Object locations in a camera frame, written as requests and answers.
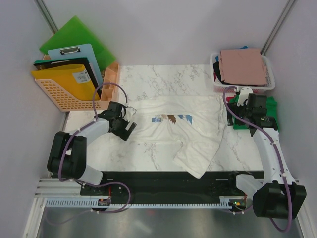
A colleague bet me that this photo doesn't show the white printed t shirt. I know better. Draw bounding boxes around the white printed t shirt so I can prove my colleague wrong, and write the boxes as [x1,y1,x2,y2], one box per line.
[129,95,225,179]

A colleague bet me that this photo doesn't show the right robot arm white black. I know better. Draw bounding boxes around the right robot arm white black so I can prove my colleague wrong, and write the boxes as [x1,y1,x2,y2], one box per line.
[226,93,307,219]

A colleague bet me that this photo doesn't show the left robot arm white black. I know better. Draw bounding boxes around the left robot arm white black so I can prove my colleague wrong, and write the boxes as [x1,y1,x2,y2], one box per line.
[47,101,137,195]

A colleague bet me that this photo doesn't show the green t shirt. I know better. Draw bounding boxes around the green t shirt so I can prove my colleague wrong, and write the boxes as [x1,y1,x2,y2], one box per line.
[231,96,278,130]

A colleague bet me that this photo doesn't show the red t shirt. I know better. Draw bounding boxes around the red t shirt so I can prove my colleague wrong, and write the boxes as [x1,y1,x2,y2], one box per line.
[226,95,239,103]

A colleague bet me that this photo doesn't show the peach compartment organizer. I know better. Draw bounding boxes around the peach compartment organizer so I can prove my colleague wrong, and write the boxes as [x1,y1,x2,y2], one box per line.
[101,62,120,101]

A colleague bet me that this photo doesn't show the white laundry basket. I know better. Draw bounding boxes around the white laundry basket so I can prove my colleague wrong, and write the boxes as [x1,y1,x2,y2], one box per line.
[210,53,275,94]

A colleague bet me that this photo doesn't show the pink folded t shirt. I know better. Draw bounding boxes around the pink folded t shirt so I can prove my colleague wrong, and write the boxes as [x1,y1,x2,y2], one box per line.
[218,48,266,86]

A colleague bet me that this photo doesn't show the orange mesh file holder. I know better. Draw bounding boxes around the orange mesh file holder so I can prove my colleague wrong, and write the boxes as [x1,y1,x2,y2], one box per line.
[34,55,109,112]

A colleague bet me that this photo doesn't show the black garment in basket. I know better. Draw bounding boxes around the black garment in basket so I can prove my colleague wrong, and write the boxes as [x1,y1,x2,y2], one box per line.
[212,61,221,83]

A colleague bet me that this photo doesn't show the yellow folder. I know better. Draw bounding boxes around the yellow folder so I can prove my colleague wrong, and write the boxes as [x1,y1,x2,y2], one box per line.
[31,64,96,101]

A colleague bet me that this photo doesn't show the light blue clipboard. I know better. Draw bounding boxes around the light blue clipboard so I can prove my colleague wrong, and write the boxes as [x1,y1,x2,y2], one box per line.
[48,44,103,85]

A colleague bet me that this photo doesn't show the black folder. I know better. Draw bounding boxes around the black folder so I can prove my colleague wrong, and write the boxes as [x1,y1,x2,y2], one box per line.
[33,57,102,84]

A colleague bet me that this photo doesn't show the green plastic board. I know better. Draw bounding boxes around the green plastic board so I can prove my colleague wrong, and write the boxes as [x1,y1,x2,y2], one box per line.
[40,16,116,71]

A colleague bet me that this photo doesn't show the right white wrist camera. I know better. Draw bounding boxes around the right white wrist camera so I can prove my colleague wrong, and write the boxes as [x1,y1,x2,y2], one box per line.
[237,87,253,107]

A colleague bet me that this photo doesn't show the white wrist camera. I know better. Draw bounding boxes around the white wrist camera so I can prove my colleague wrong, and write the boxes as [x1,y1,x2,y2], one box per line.
[237,87,253,107]
[123,106,137,121]

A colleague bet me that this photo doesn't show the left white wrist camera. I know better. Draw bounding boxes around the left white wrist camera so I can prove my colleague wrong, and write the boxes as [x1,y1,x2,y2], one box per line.
[123,106,137,121]

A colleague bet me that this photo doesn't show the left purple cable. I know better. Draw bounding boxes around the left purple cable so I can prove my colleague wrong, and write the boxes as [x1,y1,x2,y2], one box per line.
[58,83,132,214]

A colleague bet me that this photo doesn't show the purple cable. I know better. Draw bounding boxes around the purple cable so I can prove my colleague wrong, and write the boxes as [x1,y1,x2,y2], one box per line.
[58,83,132,214]
[222,86,293,233]

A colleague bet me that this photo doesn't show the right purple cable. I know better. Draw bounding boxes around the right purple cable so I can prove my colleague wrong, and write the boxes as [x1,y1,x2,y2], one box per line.
[222,86,293,233]

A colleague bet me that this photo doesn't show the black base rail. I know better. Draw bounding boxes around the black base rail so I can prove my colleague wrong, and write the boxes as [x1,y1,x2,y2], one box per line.
[79,170,265,205]

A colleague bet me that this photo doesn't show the white cable duct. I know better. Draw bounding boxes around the white cable duct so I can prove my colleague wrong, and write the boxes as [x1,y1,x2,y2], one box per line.
[45,197,232,209]

